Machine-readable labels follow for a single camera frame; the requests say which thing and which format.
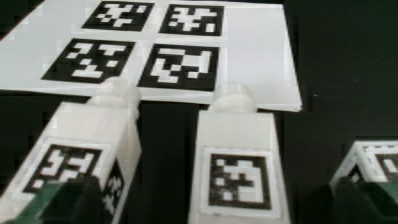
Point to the white chair leg grasped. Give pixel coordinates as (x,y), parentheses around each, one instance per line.
(87,148)

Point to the white chair leg with marker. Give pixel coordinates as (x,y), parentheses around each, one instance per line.
(369,162)

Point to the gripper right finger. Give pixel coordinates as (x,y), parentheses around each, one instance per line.
(364,203)

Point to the white sheet with markers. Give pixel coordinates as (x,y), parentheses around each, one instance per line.
(177,45)

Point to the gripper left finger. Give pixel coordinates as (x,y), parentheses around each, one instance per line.
(65,204)

